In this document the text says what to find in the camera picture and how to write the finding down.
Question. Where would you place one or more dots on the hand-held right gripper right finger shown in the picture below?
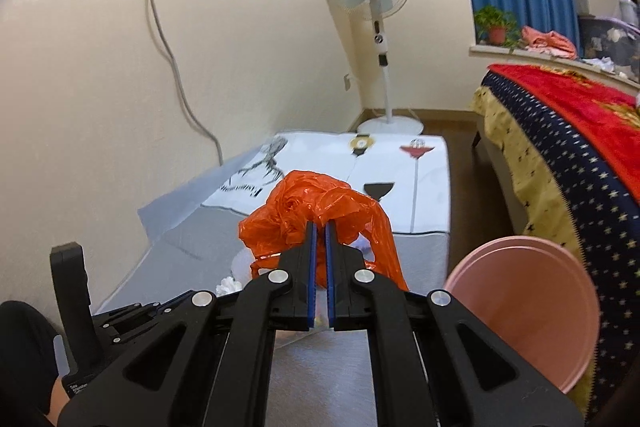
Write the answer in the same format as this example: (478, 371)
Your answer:
(330, 257)

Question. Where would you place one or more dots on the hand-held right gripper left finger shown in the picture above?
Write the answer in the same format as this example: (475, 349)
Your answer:
(312, 257)

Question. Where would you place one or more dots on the orange plastic bag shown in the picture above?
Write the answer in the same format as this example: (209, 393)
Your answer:
(300, 202)

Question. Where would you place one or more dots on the pink plastic bucket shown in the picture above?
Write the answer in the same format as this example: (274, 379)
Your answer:
(525, 307)

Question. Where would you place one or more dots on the black clothing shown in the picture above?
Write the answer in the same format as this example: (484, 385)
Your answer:
(25, 347)

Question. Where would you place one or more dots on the white crumpled tissue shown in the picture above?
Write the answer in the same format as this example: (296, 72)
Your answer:
(228, 285)

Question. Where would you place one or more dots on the white printed cloth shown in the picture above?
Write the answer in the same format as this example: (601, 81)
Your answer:
(325, 157)

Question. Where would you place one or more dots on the potted green plant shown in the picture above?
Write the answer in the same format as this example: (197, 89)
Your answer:
(497, 34)

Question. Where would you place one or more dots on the red blanket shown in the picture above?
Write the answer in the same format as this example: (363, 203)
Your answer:
(575, 107)

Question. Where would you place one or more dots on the pink folded cloth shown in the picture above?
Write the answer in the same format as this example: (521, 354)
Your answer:
(547, 41)

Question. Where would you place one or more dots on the white cloth on sill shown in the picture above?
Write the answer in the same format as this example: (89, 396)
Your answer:
(607, 64)

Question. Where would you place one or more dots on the clear storage bin purple lid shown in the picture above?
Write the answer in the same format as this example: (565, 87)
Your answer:
(607, 37)

